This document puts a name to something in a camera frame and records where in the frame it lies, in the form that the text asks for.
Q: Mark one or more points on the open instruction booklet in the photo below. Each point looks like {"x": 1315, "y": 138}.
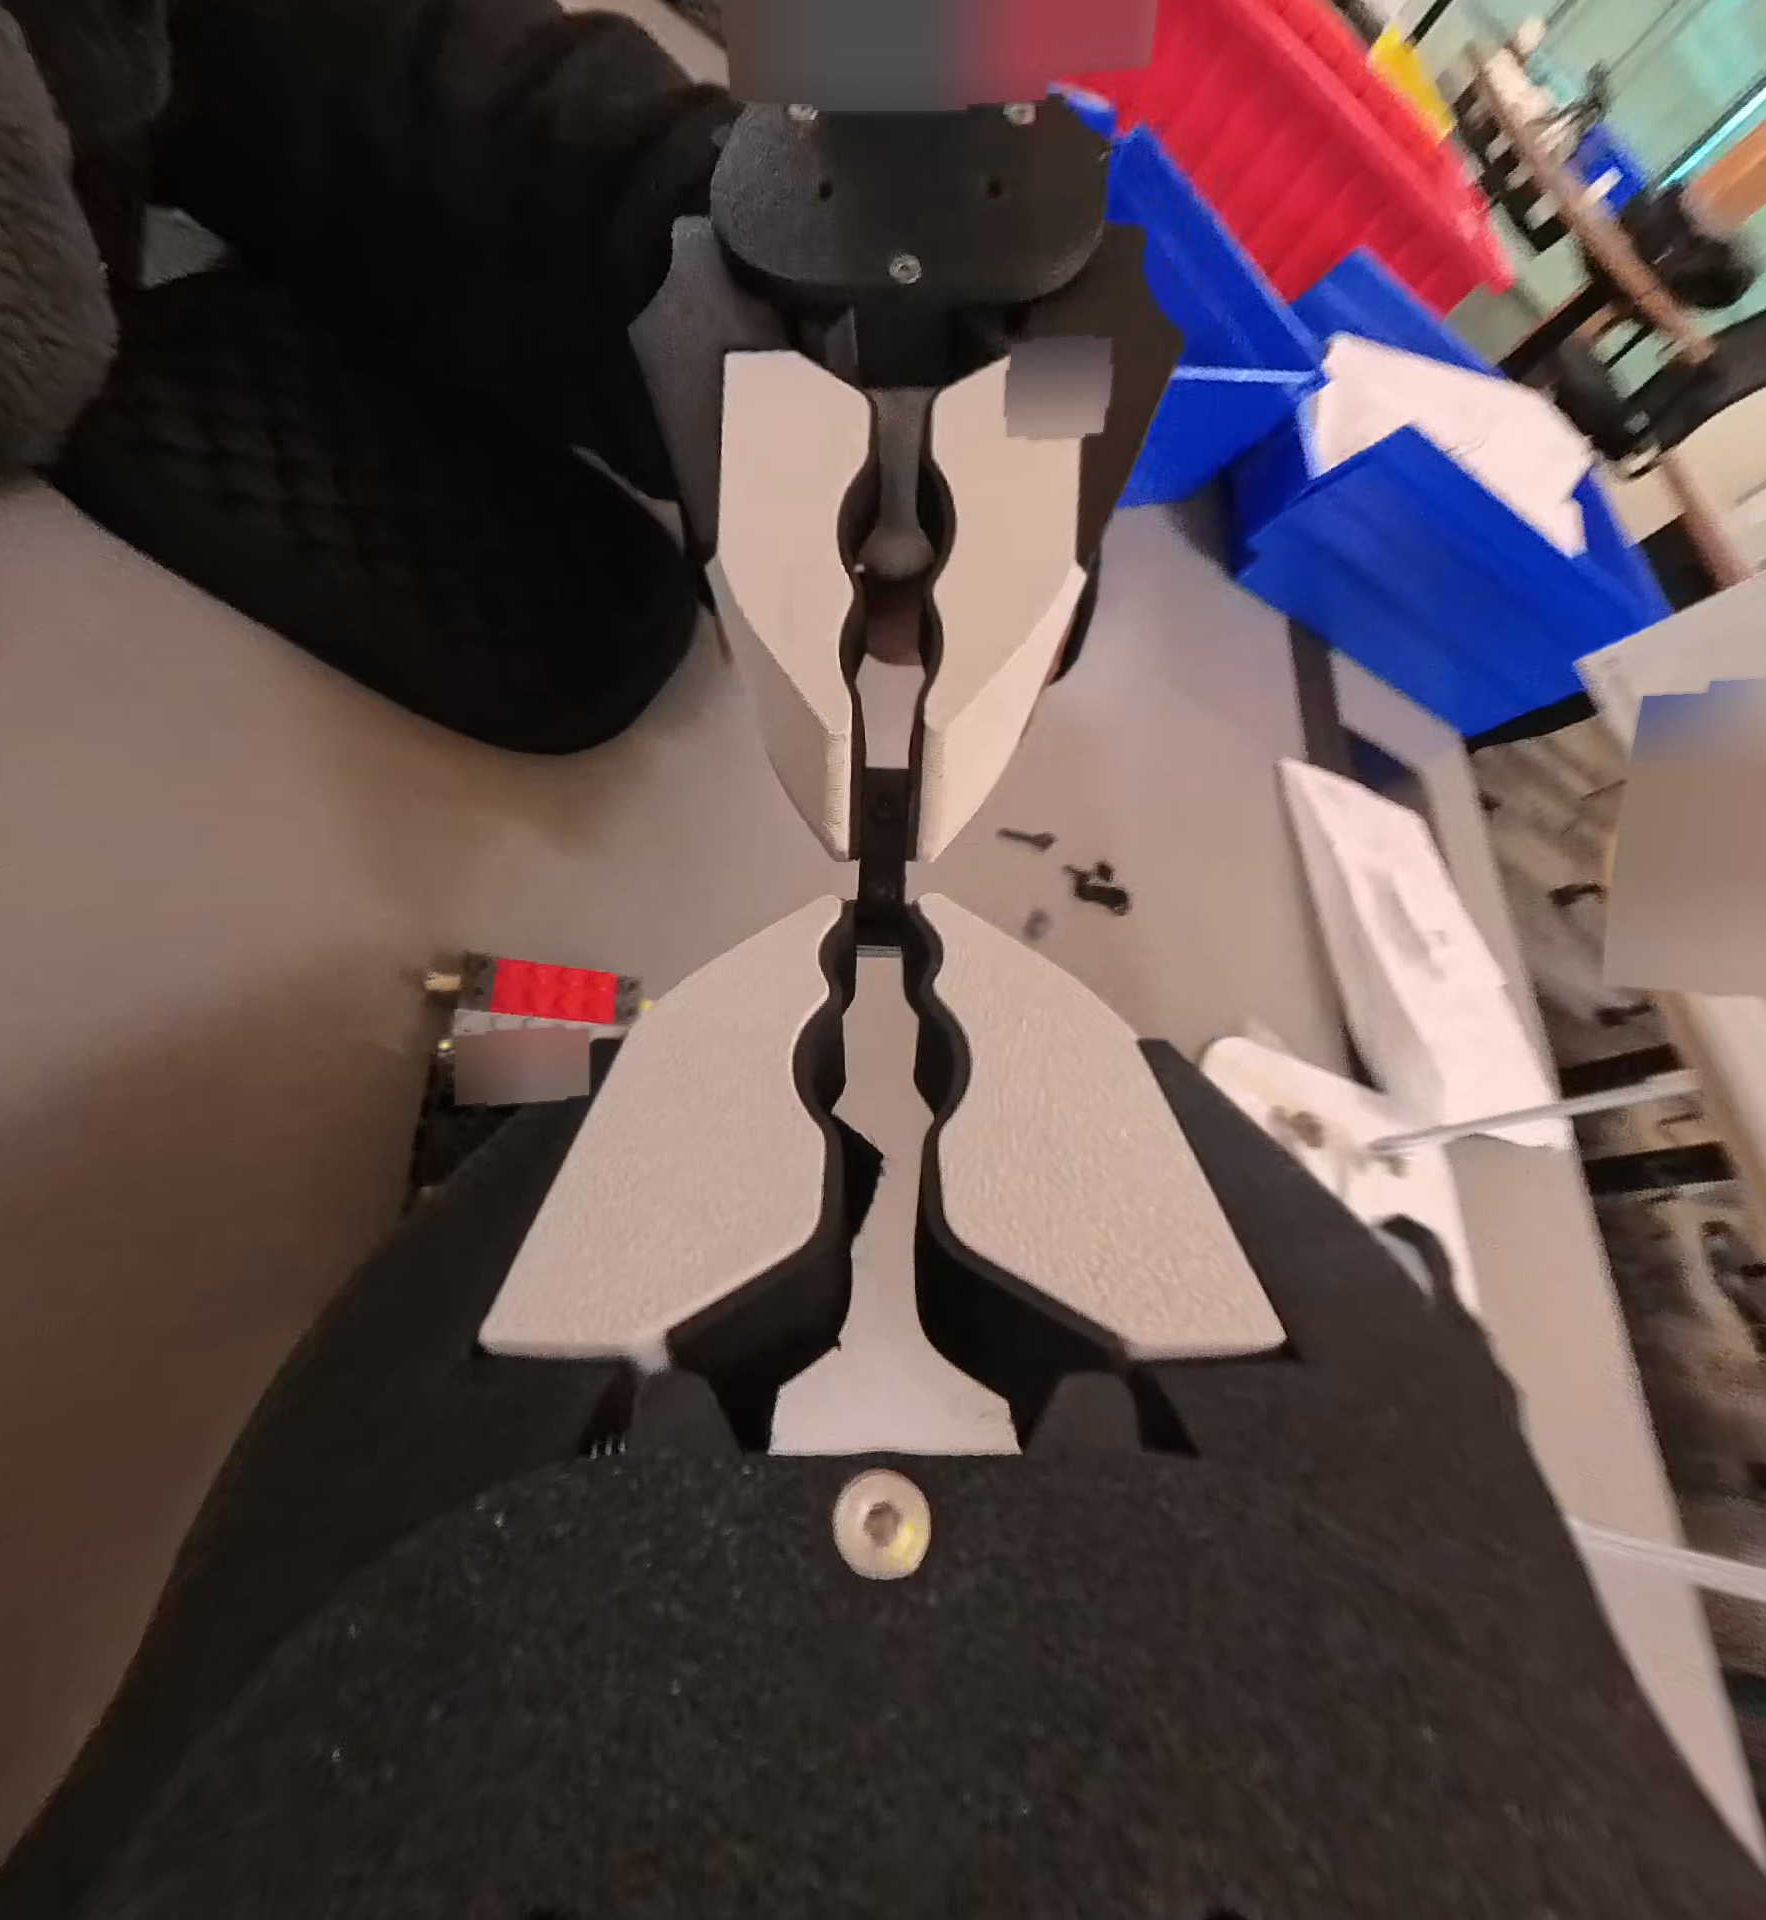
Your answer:
{"x": 1723, "y": 630}

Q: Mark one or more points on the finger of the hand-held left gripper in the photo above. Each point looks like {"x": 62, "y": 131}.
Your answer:
{"x": 1021, "y": 601}
{"x": 775, "y": 572}

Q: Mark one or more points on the red plastic bin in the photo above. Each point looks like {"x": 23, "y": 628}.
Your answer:
{"x": 1305, "y": 133}

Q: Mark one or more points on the partly built brick car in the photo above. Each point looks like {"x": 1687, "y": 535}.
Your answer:
{"x": 552, "y": 987}

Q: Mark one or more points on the small black square brick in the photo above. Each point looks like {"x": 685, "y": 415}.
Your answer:
{"x": 881, "y": 815}

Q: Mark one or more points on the wooden side table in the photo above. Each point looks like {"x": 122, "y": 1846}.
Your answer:
{"x": 1603, "y": 225}

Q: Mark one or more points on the long black brick pin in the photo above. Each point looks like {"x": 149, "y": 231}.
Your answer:
{"x": 1029, "y": 840}

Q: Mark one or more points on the cluster of black clips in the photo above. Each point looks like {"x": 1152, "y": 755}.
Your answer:
{"x": 1104, "y": 889}

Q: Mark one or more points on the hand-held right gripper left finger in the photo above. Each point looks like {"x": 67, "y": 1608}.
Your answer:
{"x": 670, "y": 1185}

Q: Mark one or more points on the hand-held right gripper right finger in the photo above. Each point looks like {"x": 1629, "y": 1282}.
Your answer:
{"x": 1095, "y": 1185}

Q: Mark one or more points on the black bag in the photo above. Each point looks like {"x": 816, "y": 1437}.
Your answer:
{"x": 1686, "y": 259}

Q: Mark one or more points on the white printed sheet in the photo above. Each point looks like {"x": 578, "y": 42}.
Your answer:
{"x": 1436, "y": 421}

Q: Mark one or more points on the yellow plastic bin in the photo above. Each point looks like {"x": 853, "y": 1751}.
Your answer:
{"x": 1405, "y": 77}

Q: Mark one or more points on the nested blue plastic bins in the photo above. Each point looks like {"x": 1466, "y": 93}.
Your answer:
{"x": 1436, "y": 601}

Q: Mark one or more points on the white printed paper bag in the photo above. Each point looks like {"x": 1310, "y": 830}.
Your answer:
{"x": 1405, "y": 929}

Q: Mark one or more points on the person's left forearm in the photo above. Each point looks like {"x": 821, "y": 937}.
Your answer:
{"x": 373, "y": 452}

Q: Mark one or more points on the white wooden book stand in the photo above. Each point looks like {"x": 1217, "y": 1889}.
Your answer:
{"x": 1305, "y": 1093}

